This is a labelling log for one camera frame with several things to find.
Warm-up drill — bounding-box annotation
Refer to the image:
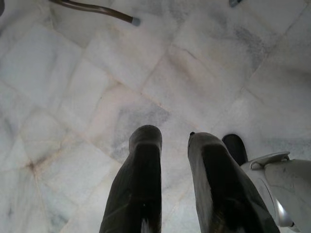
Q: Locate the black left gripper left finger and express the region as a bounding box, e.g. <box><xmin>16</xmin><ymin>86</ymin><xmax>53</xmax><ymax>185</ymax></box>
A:
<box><xmin>99</xmin><ymin>125</ymin><xmax>163</xmax><ymax>233</ymax></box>

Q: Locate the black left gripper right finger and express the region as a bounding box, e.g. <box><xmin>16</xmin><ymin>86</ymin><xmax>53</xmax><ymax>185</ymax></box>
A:
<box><xmin>188</xmin><ymin>132</ymin><xmax>281</xmax><ymax>233</ymax></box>

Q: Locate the white robot leg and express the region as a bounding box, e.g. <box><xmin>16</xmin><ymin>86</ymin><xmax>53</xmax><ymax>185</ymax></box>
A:
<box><xmin>240</xmin><ymin>151</ymin><xmax>311</xmax><ymax>233</ymax></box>

